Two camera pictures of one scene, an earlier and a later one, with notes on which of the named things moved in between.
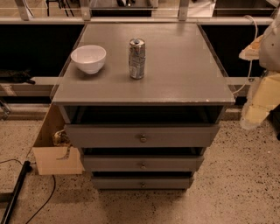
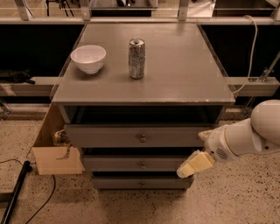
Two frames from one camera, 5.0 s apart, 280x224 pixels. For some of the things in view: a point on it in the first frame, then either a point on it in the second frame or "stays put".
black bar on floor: (26, 169) stays put
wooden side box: (49, 157) stays put
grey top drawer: (141, 135) stays put
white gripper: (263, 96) → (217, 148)
